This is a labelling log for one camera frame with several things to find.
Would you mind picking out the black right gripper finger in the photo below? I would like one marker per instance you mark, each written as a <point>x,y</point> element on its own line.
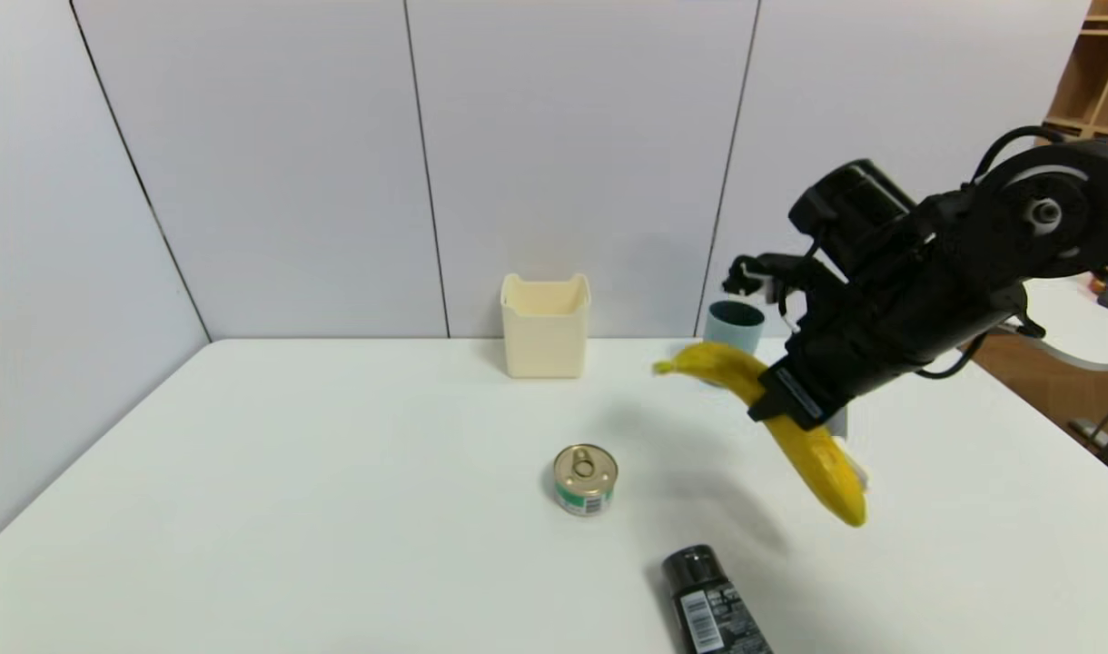
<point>765,401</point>

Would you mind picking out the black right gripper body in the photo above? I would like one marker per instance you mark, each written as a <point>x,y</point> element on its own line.
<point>793,397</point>

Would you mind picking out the cream white plastic box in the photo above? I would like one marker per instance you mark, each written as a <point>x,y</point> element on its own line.
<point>545,345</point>

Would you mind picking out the yellow banana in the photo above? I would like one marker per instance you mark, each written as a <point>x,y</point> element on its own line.
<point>817,463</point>

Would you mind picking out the wooden shelf unit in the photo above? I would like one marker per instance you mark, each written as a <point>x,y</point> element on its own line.
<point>1099,73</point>

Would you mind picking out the teal blue plastic cup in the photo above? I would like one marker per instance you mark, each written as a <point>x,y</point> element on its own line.
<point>733,329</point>

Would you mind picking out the small green labelled tin can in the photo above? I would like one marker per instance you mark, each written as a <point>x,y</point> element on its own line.
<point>584,468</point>

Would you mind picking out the white side table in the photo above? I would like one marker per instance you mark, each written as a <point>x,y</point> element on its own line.
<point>1072,329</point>

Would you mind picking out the black tube with barcode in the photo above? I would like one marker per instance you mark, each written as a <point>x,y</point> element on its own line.
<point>713,609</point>

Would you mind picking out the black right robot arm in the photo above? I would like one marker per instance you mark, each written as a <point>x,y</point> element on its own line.
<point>1072,218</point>

